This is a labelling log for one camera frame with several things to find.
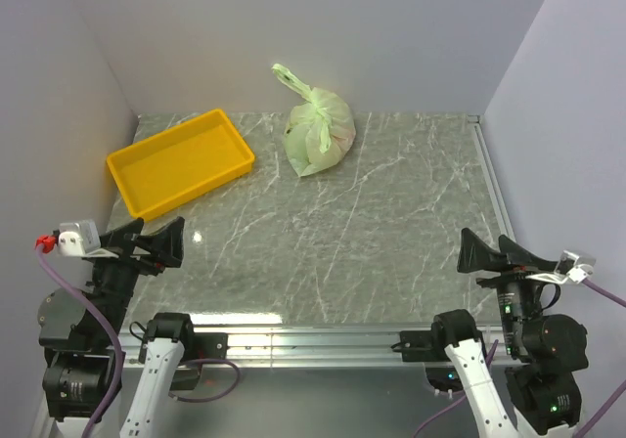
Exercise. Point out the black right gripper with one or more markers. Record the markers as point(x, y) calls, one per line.
point(472, 251)

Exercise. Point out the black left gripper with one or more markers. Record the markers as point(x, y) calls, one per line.
point(165, 244)

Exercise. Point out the green plastic bag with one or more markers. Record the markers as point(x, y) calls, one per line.
point(320, 131)

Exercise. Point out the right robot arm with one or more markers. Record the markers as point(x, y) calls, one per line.
point(547, 348)

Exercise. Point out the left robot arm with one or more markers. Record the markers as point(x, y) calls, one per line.
point(80, 323)

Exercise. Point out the yellow plastic tray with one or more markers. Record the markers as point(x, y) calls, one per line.
point(179, 164)

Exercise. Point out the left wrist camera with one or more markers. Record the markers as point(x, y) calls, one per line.
point(72, 239)

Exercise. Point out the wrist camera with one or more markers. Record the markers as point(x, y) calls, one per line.
point(72, 239)
point(575, 267)

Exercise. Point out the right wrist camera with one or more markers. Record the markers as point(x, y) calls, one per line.
point(575, 267)

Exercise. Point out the aluminium side rail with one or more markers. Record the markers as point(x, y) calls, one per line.
point(502, 216)

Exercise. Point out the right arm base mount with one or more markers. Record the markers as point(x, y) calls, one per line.
point(420, 346)

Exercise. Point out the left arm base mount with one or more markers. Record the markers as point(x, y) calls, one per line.
point(211, 345)

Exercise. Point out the aluminium front rail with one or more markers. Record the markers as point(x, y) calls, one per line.
point(310, 347)

